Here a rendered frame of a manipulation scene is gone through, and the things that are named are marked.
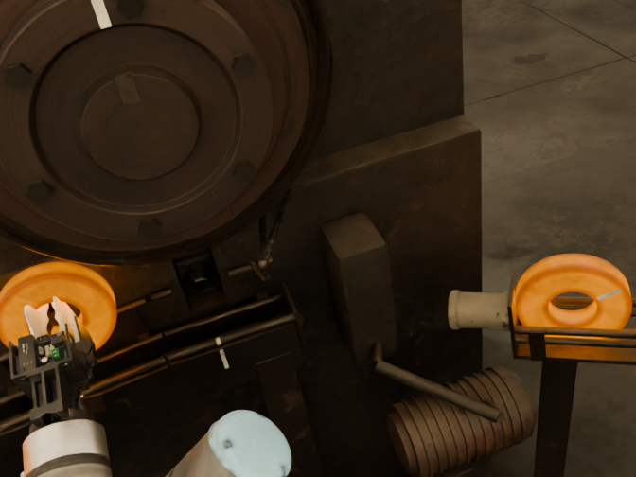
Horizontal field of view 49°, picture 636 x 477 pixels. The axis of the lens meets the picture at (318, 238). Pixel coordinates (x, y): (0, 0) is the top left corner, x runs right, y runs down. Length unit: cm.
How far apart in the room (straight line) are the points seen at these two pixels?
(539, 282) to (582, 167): 163
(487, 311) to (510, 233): 126
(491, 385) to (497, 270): 103
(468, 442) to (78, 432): 59
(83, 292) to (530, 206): 172
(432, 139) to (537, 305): 29
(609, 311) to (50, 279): 75
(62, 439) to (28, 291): 23
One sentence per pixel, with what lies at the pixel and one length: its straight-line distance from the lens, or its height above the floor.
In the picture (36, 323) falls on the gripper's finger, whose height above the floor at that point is 86.
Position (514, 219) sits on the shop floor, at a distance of 235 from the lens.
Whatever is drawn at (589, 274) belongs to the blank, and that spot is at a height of 77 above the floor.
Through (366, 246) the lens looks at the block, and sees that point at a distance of 100.
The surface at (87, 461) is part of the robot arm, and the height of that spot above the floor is 82.
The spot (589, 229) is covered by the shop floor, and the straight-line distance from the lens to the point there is 233.
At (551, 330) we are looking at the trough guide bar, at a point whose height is 68.
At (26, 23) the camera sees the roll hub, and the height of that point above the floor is 124.
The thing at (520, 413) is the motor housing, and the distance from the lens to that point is 116.
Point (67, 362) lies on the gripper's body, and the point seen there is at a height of 87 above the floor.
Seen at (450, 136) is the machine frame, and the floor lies 87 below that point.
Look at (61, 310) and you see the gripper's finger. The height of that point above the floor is 86.
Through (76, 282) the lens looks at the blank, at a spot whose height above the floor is 88.
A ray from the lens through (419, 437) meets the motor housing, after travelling 111.
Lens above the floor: 143
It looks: 38 degrees down
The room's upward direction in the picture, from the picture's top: 11 degrees counter-clockwise
